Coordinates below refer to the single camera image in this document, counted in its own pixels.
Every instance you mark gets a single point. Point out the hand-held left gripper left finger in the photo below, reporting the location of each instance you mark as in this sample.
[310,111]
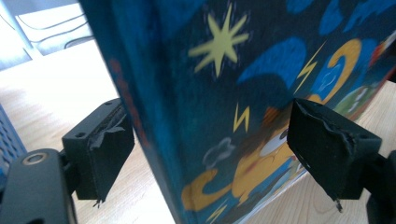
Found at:
[102,149]

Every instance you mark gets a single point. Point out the colourful cartoon picture book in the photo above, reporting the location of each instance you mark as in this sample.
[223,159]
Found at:
[218,109]

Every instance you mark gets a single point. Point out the blue perforated file rack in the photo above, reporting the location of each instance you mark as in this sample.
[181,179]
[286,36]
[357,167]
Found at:
[9,140]

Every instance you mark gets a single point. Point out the white metal desk frame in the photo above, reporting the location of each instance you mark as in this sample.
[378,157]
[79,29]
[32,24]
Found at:
[18,28]

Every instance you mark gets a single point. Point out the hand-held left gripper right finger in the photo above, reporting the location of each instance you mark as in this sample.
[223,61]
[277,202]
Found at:
[327,146]

